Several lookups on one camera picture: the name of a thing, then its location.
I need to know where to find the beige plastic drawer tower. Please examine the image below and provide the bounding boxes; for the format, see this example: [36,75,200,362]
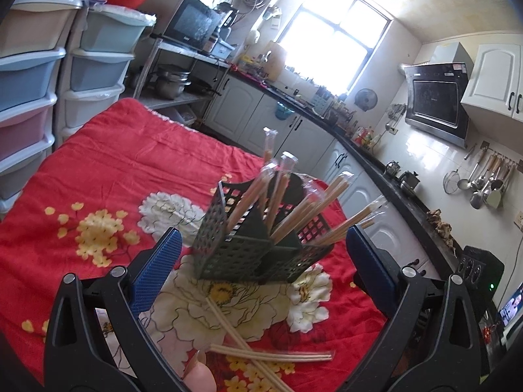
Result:
[1,0,82,216]

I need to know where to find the red floral blanket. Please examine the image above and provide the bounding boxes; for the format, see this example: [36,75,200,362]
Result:
[1,99,385,391]

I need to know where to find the hanging ladles and strainers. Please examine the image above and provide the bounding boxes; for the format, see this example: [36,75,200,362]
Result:
[442,141,522,211]

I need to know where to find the wooden chopsticks pair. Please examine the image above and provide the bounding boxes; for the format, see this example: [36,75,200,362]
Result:
[227,159,278,233]

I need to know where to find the black plastic utensil basket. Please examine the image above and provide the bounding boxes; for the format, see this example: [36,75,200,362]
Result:
[191,181,333,284]

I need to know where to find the metal shelf rack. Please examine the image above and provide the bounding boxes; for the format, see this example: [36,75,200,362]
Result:
[130,36,230,110]

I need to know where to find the white lower kitchen cabinets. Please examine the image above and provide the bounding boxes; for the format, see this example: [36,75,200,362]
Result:
[205,74,440,279]

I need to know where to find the black range hood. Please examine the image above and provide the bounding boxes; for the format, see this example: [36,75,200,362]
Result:
[404,62,470,149]

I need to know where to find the black microwave oven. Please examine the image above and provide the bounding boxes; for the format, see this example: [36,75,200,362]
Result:
[161,0,222,51]

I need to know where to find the blue plastic drawer tower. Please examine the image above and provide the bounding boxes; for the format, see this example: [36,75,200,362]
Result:
[53,5,156,146]

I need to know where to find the kitchen window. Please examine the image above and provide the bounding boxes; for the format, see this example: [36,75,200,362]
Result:
[278,0,391,96]

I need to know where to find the wrapped chopsticks on blanket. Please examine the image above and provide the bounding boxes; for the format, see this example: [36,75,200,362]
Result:
[208,344,334,363]

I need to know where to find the white upper wall cabinet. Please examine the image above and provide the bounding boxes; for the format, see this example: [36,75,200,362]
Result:
[461,43,522,122]

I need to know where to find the person's left hand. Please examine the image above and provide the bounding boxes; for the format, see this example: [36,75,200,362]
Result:
[183,351,217,392]

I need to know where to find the wrapped chopsticks crossing pair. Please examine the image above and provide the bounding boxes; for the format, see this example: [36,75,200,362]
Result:
[206,297,293,392]

